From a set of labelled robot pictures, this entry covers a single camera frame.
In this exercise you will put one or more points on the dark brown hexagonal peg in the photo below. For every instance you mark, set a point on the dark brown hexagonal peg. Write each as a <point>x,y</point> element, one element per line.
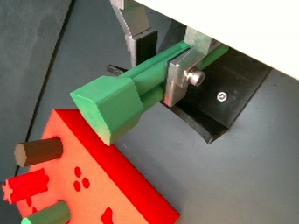
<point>30,153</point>

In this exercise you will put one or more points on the black curved fixture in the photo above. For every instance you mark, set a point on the black curved fixture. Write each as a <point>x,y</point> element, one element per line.
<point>210,105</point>

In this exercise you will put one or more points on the red peg board block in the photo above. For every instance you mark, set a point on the red peg board block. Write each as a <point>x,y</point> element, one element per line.
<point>93,178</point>

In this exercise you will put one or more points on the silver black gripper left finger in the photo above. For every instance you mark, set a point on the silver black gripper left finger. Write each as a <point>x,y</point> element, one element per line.
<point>140,36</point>

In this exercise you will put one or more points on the red star peg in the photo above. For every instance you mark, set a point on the red star peg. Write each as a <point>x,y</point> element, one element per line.
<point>24,186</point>

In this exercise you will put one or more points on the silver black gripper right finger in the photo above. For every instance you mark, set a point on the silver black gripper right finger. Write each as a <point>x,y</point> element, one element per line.
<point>182,66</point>

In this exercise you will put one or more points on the green cylinder peg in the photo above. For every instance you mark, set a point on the green cylinder peg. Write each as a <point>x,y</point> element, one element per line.
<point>54,214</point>

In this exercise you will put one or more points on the green three prong object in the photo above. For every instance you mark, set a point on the green three prong object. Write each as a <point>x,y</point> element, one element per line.
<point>112,101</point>

